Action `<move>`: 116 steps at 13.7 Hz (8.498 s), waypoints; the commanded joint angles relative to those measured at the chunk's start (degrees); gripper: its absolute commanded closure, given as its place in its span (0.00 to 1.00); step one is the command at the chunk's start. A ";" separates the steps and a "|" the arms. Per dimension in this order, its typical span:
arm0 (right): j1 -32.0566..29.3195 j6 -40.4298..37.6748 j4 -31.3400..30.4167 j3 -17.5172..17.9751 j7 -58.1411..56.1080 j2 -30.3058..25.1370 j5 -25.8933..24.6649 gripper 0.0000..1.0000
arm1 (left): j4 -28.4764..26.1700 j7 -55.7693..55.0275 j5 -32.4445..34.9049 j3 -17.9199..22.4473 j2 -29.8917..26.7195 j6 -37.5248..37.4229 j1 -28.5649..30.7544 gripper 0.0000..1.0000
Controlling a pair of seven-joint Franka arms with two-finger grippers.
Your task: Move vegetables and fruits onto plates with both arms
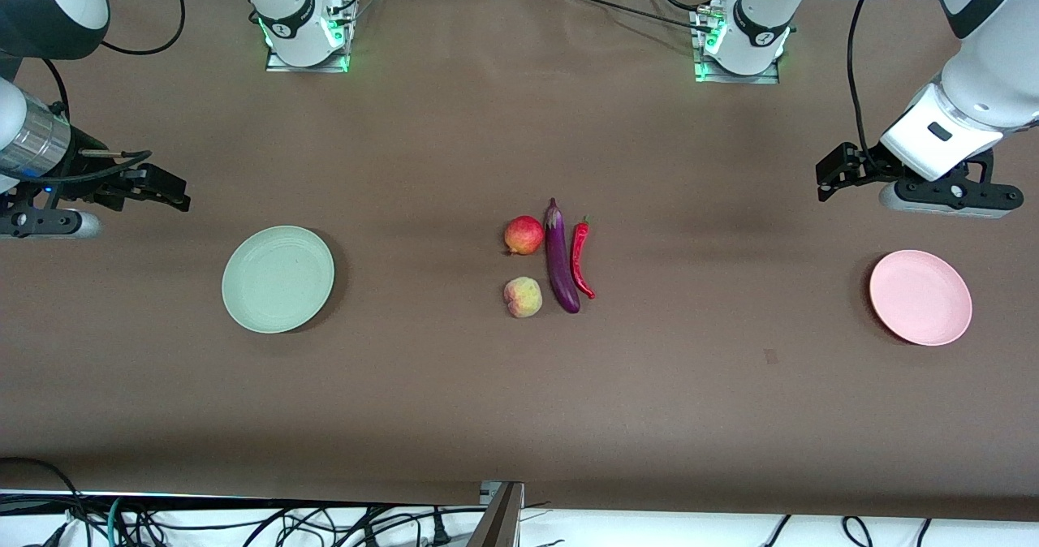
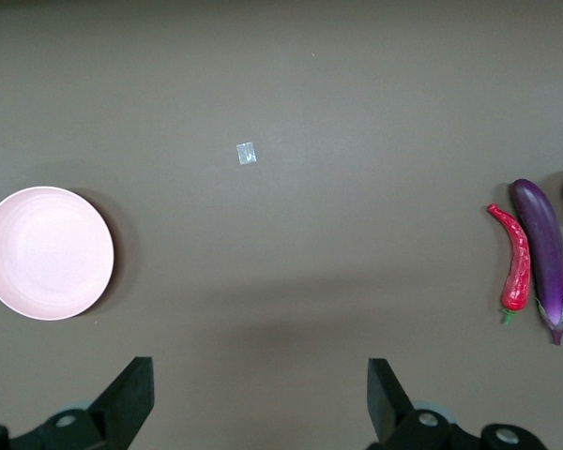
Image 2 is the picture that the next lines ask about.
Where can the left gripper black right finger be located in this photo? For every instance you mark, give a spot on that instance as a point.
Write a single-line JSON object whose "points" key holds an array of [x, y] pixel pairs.
{"points": [[399, 422]]}

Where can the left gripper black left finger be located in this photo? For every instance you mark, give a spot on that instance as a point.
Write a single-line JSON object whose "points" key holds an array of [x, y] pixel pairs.
{"points": [[117, 412]]}

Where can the red chili pepper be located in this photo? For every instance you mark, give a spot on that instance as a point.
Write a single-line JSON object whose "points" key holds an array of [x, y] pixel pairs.
{"points": [[521, 272]]}

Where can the purple eggplant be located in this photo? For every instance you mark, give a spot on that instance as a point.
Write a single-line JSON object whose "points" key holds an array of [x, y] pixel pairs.
{"points": [[542, 244]]}

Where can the pink round plate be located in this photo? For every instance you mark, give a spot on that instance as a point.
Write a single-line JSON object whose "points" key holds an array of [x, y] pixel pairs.
{"points": [[47, 253]]}

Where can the small clear tape piece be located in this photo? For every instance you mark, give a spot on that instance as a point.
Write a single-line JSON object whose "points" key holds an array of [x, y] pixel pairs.
{"points": [[246, 154]]}

